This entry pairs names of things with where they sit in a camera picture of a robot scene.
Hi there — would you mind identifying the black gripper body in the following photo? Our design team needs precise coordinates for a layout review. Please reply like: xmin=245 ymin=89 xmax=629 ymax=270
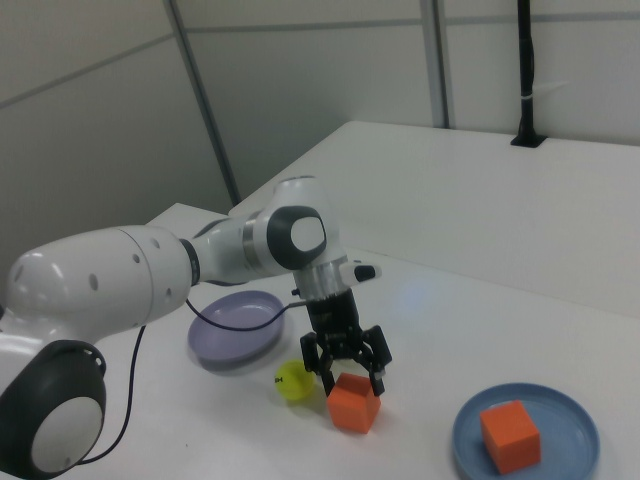
xmin=305 ymin=290 xmax=369 ymax=362

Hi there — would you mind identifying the yellow tennis ball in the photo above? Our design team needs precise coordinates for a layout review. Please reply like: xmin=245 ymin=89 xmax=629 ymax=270
xmin=274 ymin=359 xmax=317 ymax=401

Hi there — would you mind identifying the orange cube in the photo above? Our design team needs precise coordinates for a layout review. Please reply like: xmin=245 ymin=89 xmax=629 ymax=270
xmin=479 ymin=399 xmax=542 ymax=475
xmin=326 ymin=372 xmax=382 ymax=434

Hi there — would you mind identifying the purple plate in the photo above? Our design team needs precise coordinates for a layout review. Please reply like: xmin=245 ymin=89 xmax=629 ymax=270
xmin=187 ymin=289 xmax=287 ymax=371

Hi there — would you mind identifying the blue plate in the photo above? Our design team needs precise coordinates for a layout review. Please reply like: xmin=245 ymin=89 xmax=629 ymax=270
xmin=452 ymin=382 xmax=601 ymax=480

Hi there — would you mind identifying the black camera stand pole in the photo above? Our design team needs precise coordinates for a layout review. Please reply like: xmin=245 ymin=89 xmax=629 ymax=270
xmin=509 ymin=0 xmax=547 ymax=149

